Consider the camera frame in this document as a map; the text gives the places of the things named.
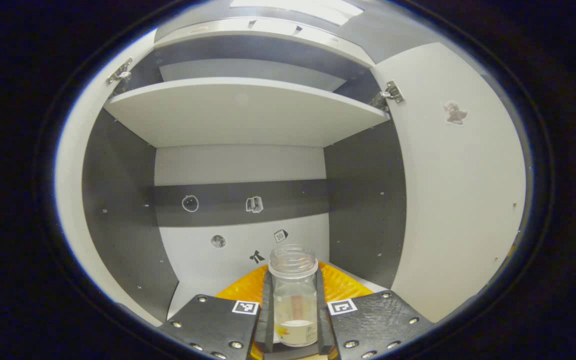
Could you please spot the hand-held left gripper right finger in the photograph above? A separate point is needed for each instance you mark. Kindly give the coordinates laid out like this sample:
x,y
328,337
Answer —
x,y
324,325

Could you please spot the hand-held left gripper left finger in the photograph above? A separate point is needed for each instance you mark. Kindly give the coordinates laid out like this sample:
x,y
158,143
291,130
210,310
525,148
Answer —
x,y
266,325

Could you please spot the clear glass bottle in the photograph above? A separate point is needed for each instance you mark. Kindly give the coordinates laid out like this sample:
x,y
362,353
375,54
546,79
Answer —
x,y
293,300

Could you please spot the white and grey cabinet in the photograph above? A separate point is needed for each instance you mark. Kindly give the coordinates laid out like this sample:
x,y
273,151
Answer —
x,y
238,165

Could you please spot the metal door hinge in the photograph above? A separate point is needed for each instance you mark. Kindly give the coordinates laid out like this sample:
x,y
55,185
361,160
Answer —
x,y
120,72
388,95

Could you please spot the white cabinet drawer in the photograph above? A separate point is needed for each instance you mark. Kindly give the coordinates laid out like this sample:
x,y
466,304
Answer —
x,y
208,32

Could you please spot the ceiling light panel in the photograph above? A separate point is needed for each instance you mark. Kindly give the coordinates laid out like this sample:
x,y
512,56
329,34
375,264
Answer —
x,y
298,7

